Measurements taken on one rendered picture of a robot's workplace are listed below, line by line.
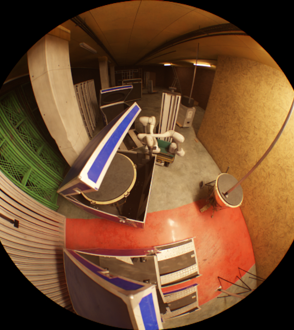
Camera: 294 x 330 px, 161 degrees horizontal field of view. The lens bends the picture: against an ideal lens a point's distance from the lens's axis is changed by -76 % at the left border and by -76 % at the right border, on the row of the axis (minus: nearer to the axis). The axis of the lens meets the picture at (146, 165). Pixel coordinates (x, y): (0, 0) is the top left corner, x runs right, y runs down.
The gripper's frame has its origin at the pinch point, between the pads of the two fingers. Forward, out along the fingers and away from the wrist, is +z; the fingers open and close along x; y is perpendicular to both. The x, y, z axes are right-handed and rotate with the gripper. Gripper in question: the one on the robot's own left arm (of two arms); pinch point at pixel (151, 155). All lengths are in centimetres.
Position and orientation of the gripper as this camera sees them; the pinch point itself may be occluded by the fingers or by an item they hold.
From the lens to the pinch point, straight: 168.1
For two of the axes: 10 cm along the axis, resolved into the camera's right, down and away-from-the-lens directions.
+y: -9.7, -0.4, 2.2
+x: -1.7, 7.6, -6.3
